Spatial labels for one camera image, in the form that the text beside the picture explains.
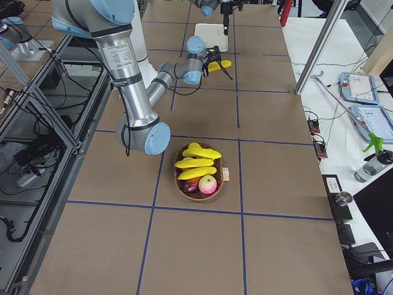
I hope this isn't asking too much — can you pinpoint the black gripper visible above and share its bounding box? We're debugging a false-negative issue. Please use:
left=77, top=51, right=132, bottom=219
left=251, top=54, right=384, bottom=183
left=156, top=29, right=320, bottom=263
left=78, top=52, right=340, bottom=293
left=220, top=0, right=232, bottom=34
left=202, top=63, right=209, bottom=76

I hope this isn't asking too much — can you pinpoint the yellow banana moved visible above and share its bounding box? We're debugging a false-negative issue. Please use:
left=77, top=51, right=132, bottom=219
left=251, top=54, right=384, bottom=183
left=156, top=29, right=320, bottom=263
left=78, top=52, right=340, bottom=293
left=182, top=142, right=222, bottom=160
left=208, top=60, right=232, bottom=72

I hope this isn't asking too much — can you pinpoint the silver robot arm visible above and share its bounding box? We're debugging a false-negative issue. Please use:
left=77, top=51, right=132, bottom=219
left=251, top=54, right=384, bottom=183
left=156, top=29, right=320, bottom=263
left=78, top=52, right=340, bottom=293
left=52, top=1, right=206, bottom=155
left=189, top=0, right=235, bottom=36

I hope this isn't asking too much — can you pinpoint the paper basket label tag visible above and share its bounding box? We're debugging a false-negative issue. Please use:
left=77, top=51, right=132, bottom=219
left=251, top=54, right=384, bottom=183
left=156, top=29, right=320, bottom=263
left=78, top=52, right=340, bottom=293
left=222, top=167, right=230, bottom=181

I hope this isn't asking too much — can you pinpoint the white bear tray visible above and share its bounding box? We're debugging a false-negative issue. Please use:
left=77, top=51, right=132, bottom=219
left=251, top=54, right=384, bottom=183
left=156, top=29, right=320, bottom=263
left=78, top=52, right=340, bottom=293
left=194, top=23, right=228, bottom=52

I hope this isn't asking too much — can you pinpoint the red cylinder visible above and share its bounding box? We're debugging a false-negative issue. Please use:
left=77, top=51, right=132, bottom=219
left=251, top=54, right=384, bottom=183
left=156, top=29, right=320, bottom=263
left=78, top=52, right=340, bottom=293
left=279, top=0, right=294, bottom=27

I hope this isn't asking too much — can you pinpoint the yellow banana long curved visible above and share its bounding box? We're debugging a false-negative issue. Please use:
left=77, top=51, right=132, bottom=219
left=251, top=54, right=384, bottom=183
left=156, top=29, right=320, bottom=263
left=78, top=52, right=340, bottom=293
left=174, top=158, right=217, bottom=180

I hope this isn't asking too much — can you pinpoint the pink apple near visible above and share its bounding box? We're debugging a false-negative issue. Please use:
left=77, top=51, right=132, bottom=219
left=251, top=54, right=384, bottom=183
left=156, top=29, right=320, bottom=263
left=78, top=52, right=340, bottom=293
left=198, top=175, right=217, bottom=195

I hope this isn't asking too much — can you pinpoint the pink apple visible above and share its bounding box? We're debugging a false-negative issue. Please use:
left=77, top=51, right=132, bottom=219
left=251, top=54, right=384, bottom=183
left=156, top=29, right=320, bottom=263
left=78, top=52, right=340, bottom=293
left=198, top=175, right=217, bottom=195
left=182, top=178, right=200, bottom=193

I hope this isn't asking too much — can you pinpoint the pink apple far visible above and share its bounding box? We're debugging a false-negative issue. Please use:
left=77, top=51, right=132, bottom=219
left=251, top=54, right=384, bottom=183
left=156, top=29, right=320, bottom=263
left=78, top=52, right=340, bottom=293
left=182, top=178, right=200, bottom=193

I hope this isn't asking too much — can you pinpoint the orange electronics board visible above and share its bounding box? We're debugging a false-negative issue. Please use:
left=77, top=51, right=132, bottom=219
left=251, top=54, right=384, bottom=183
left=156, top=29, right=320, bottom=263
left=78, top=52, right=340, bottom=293
left=307, top=119, right=328, bottom=162

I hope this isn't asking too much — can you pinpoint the blue teach pendant far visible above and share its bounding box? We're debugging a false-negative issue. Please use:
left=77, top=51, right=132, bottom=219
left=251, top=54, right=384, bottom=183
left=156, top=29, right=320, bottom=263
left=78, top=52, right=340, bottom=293
left=340, top=72, right=379, bottom=105

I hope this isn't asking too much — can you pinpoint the blue teach pendant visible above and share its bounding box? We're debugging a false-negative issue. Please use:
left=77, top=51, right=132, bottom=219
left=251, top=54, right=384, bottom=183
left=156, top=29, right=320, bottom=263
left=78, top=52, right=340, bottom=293
left=350, top=105, right=392, bottom=144
left=340, top=72, right=379, bottom=105

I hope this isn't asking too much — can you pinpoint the blue teach pendant near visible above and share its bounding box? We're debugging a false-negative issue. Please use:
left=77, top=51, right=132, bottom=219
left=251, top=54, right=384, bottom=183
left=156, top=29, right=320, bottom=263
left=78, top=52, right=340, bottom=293
left=350, top=105, right=392, bottom=144

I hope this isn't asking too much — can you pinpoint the metal cup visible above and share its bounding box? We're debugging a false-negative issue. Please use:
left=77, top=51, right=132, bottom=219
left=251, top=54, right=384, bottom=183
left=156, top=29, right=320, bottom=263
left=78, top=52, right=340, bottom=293
left=334, top=191, right=353, bottom=207

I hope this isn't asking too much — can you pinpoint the clear water bottle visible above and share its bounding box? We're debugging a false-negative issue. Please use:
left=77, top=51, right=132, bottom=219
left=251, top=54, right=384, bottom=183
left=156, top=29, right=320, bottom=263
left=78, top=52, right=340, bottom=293
left=354, top=149, right=392, bottom=183

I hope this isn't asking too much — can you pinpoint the black monitor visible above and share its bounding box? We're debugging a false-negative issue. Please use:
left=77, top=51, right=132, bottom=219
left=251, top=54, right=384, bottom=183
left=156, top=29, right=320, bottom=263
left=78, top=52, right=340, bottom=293
left=354, top=170, right=392, bottom=258

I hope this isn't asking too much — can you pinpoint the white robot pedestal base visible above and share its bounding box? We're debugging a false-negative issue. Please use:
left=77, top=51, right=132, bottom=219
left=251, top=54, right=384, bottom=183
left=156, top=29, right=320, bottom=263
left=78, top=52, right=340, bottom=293
left=115, top=1, right=158, bottom=107

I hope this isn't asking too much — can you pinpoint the aluminium frame post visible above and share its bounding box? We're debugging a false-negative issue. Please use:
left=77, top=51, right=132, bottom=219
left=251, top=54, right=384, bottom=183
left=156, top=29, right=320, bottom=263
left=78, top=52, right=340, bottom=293
left=295, top=0, right=348, bottom=95

